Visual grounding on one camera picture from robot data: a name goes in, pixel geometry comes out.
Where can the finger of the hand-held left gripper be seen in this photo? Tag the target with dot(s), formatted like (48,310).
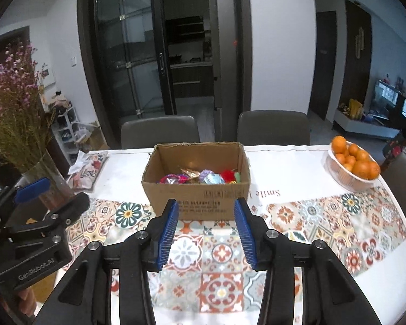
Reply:
(71,206)
(32,189)

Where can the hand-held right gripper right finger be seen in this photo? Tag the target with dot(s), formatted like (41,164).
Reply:
(245,233)

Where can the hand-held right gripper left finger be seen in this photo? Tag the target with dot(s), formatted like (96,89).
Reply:
(167,233)

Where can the cardboard box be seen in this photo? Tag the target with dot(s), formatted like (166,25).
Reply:
(206,194)

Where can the red green fluffy plush ball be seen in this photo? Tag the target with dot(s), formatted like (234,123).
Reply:
(228,175)

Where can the purple pink soft toy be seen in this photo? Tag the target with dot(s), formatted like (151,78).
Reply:
(169,178)

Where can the golden shiny soft item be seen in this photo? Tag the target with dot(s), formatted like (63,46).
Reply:
(188,172)

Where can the person's left hand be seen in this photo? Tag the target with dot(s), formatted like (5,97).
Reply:
(27,301)

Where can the glass vase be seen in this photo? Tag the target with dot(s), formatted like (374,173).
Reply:
(54,182)

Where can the floral packet on table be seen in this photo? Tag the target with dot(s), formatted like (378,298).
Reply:
(88,172)

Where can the patterned tile-print tablecloth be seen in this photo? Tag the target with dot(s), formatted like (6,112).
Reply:
(206,260)

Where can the teal shiny pouch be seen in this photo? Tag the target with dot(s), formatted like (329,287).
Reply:
(213,178)

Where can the purple fluffy ball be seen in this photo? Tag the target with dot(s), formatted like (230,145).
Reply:
(203,174)

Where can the white shoe rack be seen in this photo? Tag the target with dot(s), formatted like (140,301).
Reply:
(66,128)

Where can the brown floor carton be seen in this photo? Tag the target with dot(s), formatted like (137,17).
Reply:
(98,137)

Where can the dried pink flower bouquet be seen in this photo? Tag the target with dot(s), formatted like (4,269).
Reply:
(13,108)

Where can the grey dining chair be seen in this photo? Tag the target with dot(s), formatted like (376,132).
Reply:
(159,132)
(274,127)
(402,176)

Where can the white fruit basket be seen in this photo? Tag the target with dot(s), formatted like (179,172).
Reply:
(345,176)

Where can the pile of oranges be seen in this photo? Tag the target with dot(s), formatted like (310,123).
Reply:
(362,167)

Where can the white television console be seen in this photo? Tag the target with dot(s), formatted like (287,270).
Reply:
(358,127)

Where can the dark framed glass door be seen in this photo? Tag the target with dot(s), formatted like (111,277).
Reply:
(128,57)

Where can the kitchen cabinet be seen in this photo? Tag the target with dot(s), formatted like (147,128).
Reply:
(189,74)

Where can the yellow packages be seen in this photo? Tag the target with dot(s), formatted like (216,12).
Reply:
(355,108)

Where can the dark interior door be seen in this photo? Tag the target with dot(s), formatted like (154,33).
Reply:
(324,67)

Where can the television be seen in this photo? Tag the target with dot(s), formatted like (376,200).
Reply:
(385,94)

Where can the white wall intercom panel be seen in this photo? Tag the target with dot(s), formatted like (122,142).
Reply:
(48,74)

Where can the white wall switch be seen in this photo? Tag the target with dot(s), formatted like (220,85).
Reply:
(73,61)

